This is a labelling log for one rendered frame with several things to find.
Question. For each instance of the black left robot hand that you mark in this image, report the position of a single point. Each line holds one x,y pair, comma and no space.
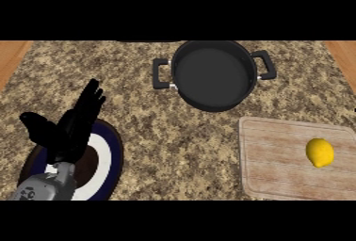
74,125

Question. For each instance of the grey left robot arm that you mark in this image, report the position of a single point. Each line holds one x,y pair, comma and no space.
49,185

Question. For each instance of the pale wooden cutting board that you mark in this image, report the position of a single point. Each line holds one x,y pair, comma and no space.
296,160

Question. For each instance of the yellow lemon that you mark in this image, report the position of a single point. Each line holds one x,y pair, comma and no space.
319,152

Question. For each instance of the blue white brown plate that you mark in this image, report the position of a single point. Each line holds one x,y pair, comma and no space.
104,157

